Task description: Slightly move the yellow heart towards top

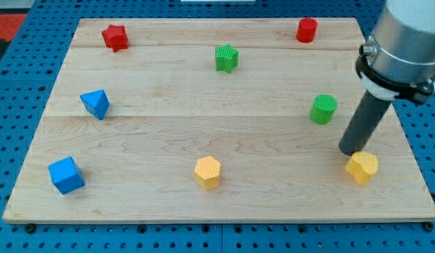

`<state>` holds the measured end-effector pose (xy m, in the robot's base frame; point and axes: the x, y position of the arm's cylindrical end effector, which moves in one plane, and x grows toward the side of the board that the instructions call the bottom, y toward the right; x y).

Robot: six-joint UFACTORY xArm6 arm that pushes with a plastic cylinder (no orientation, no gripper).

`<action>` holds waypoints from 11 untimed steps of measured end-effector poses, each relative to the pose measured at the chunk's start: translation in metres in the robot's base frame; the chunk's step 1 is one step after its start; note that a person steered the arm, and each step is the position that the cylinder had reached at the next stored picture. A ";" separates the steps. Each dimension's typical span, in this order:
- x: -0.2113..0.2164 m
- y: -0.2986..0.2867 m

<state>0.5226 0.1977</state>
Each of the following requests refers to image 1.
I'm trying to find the yellow heart block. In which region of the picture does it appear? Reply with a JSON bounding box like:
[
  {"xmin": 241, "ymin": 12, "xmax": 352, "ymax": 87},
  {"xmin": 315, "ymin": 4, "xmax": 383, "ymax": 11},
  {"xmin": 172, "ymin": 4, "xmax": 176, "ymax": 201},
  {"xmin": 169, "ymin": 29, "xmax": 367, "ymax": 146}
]
[{"xmin": 345, "ymin": 151, "xmax": 379, "ymax": 186}]

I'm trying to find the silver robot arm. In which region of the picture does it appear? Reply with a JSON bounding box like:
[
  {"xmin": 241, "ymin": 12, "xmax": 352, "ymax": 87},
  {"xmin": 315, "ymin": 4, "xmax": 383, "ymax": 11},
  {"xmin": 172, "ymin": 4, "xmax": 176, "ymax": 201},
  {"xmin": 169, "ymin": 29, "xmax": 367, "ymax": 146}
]
[{"xmin": 356, "ymin": 0, "xmax": 435, "ymax": 104}]

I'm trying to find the wooden board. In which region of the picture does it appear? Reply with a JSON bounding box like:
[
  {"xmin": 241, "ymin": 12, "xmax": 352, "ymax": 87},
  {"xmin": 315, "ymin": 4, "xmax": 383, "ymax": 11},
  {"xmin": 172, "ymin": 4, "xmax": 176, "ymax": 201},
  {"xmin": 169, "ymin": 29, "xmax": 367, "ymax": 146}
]
[{"xmin": 3, "ymin": 18, "xmax": 435, "ymax": 224}]

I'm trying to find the yellow hexagon block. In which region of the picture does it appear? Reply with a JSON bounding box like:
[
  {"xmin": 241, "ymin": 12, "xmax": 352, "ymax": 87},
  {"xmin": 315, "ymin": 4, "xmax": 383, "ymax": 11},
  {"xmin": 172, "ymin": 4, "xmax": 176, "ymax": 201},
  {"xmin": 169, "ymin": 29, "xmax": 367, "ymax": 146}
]
[{"xmin": 194, "ymin": 156, "xmax": 221, "ymax": 190}]

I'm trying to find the green star block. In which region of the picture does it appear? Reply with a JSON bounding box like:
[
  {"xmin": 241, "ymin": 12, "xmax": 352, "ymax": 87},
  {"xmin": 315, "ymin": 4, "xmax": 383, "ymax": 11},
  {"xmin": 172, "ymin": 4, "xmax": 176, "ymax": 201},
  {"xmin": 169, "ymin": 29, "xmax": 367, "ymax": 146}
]
[{"xmin": 214, "ymin": 44, "xmax": 239, "ymax": 74}]

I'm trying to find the green cylinder block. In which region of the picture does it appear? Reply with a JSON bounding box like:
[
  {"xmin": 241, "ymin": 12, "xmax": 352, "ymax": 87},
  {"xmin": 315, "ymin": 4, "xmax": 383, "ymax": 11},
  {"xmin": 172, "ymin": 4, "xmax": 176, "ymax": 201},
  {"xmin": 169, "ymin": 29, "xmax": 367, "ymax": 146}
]
[{"xmin": 309, "ymin": 94, "xmax": 338, "ymax": 124}]

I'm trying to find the blue triangle block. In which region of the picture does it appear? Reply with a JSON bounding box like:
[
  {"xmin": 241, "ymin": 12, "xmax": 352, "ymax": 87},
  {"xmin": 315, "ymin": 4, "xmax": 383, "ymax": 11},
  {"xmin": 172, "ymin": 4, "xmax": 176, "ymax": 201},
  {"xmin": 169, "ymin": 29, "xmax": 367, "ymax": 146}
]
[{"xmin": 80, "ymin": 89, "xmax": 110, "ymax": 120}]

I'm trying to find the red cylinder block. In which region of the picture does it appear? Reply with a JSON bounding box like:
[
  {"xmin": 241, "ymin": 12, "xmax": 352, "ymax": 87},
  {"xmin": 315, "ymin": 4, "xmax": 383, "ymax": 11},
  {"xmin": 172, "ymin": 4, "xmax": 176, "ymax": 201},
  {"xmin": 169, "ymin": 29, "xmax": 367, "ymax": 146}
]
[{"xmin": 296, "ymin": 18, "xmax": 318, "ymax": 43}]

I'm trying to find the red star block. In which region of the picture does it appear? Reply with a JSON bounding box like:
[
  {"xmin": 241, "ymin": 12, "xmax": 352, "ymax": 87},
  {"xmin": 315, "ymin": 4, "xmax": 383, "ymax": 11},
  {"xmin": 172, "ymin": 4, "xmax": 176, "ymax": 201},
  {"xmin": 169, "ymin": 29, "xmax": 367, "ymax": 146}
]
[{"xmin": 101, "ymin": 25, "xmax": 129, "ymax": 53}]

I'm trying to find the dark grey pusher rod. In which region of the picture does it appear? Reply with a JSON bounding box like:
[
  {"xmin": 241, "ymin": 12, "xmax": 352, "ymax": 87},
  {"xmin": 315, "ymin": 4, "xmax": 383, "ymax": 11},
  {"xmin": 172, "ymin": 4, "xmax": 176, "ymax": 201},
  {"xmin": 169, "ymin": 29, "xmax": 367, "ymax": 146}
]
[{"xmin": 339, "ymin": 91, "xmax": 391, "ymax": 156}]

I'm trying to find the blue cube block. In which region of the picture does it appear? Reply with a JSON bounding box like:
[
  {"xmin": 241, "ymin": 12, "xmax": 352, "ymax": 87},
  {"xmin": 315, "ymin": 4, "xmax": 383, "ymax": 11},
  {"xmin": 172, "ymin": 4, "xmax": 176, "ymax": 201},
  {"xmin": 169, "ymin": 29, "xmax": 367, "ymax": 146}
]
[{"xmin": 48, "ymin": 157, "xmax": 85, "ymax": 195}]

